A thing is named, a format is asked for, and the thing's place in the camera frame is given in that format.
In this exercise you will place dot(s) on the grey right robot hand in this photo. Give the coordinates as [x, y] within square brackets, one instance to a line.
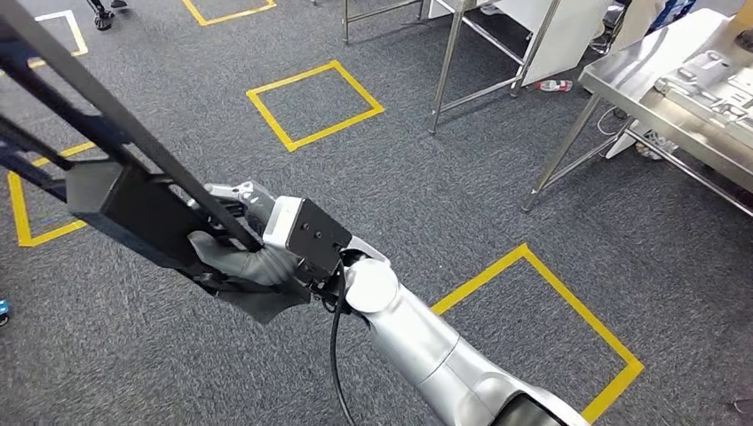
[253, 264]

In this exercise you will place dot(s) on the black plastic panel part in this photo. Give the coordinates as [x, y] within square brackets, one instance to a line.
[135, 211]

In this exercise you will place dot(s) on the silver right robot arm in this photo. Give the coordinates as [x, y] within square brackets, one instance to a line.
[423, 347]

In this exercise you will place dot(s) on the stainless steel workbench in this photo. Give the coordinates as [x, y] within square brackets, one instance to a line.
[635, 76]

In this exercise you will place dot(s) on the long silver metal part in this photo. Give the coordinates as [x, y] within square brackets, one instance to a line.
[706, 109]

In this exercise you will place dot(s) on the black caster wheel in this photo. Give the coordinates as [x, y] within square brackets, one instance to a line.
[103, 22]

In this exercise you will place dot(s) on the red white bottle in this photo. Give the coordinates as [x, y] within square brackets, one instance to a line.
[553, 86]

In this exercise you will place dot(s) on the white panel board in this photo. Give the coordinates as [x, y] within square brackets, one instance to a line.
[565, 35]

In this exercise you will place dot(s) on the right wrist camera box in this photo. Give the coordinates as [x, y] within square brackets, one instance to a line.
[315, 235]

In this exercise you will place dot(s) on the steel table frame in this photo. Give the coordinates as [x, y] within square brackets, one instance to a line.
[346, 20]
[447, 64]

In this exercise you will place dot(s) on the silver metal bracket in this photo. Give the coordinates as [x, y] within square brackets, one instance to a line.
[706, 67]

